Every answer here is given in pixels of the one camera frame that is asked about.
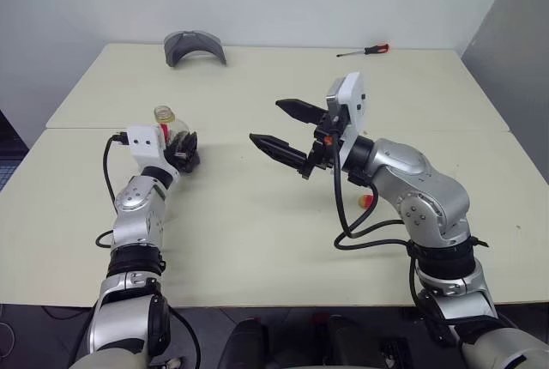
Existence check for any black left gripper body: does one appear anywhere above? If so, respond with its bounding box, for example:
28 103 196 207
164 149 203 176

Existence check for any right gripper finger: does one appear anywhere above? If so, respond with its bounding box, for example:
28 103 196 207
274 98 328 126
249 132 309 169

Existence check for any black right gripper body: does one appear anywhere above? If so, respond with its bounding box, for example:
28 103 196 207
299 109 345 181

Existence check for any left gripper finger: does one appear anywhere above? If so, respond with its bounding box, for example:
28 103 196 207
169 130 200 158

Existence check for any clear plastic bottle red tape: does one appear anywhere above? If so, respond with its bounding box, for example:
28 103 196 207
154 104 201 172

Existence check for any grey curved plastic piece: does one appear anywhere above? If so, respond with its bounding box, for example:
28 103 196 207
163 30 228 69

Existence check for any black mesh crate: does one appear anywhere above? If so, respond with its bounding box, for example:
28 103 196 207
0 107 29 195

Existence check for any grey partition panel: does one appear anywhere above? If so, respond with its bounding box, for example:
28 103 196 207
459 0 549 198

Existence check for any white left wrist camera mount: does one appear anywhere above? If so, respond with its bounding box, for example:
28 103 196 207
125 124 181 181

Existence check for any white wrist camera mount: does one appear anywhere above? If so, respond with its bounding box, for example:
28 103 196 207
125 124 181 181
324 71 369 149

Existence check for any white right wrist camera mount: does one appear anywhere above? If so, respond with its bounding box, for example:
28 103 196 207
324 71 369 149

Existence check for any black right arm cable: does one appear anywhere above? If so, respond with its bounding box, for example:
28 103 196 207
330 141 431 323

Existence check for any orange black handled screwdriver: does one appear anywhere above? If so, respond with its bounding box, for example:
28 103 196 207
336 42 390 58

